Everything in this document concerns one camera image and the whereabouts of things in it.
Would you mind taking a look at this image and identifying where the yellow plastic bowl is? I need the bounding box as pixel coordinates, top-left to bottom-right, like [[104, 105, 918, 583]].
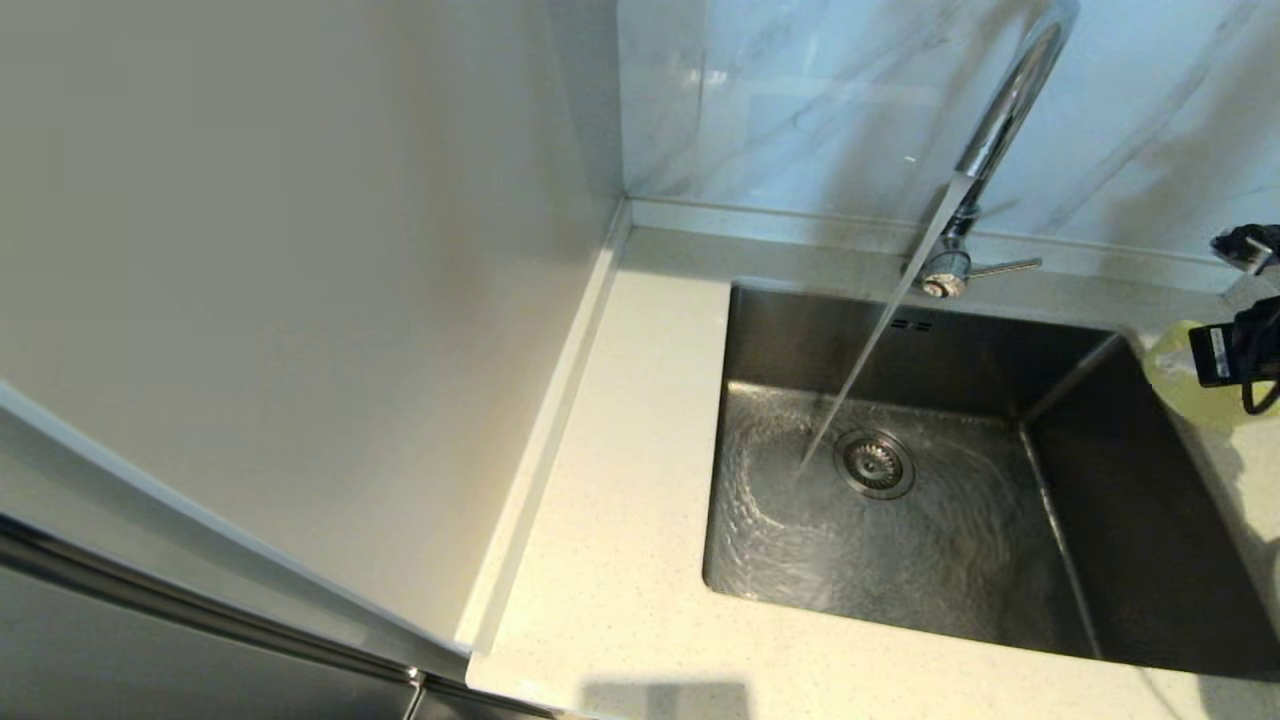
[[1143, 320, 1276, 429]]

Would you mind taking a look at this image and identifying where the chrome kitchen faucet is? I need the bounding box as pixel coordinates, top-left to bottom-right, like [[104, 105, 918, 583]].
[[918, 0, 1079, 301]]

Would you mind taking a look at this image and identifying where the stainless steel sink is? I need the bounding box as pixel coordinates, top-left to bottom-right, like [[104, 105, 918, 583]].
[[702, 284, 1280, 681]]

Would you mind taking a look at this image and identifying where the round metal drain strainer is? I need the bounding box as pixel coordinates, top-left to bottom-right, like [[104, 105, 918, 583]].
[[833, 428, 915, 500]]

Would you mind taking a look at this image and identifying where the tall grey refrigerator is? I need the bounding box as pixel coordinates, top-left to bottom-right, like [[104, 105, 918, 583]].
[[0, 0, 633, 720]]

